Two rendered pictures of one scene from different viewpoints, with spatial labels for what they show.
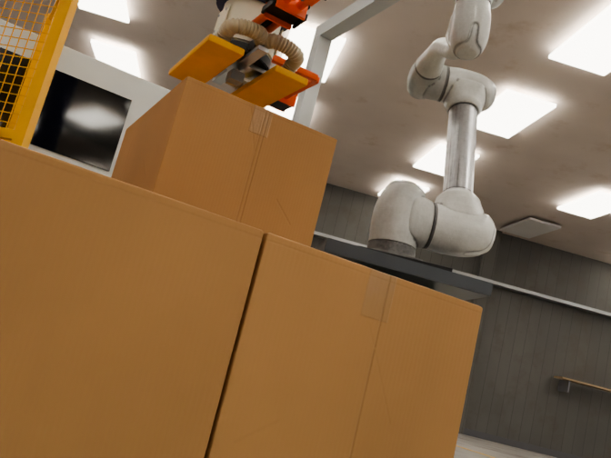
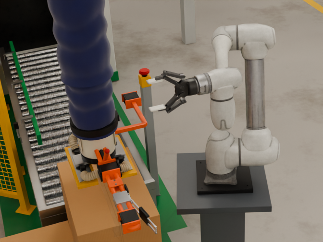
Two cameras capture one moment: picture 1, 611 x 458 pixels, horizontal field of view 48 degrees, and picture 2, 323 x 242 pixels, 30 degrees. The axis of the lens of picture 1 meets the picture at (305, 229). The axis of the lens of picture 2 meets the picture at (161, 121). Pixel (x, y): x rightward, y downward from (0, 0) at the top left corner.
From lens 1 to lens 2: 259 cm
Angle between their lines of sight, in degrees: 46
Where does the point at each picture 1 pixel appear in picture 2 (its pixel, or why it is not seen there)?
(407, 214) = (223, 160)
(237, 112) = (106, 234)
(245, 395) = not seen: outside the picture
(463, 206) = (255, 147)
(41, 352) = not seen: outside the picture
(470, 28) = (220, 124)
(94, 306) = not seen: outside the picture
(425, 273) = (232, 211)
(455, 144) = (249, 94)
